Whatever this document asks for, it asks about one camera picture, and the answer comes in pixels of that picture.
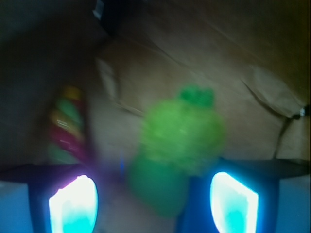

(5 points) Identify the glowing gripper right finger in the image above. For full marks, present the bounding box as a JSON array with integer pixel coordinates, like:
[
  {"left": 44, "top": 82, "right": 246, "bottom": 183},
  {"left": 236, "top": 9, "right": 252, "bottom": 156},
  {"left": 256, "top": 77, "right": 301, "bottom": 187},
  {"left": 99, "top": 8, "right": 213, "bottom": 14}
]
[{"left": 178, "top": 159, "right": 311, "bottom": 233}]

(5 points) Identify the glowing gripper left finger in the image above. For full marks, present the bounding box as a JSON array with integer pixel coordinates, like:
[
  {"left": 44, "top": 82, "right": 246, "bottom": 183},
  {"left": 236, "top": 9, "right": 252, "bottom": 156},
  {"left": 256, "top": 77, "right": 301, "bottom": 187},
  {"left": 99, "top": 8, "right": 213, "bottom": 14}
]
[{"left": 0, "top": 164, "right": 98, "bottom": 233}]

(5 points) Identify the green plush animal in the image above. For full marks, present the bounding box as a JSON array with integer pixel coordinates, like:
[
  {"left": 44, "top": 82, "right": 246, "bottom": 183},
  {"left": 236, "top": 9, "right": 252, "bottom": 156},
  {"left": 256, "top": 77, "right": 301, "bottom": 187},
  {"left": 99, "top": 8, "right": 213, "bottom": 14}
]
[{"left": 126, "top": 85, "right": 226, "bottom": 218}]

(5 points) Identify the brown paper bag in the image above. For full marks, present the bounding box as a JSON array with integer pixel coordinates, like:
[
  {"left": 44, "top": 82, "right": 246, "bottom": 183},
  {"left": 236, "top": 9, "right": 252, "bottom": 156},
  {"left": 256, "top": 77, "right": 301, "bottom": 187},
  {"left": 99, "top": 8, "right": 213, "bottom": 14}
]
[{"left": 0, "top": 0, "right": 311, "bottom": 233}]

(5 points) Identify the multicolour twisted rope toy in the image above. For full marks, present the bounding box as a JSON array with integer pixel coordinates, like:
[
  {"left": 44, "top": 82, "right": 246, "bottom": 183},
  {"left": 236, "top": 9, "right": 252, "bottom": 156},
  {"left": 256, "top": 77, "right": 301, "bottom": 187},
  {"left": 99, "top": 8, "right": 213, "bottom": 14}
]
[{"left": 48, "top": 85, "right": 88, "bottom": 164}]

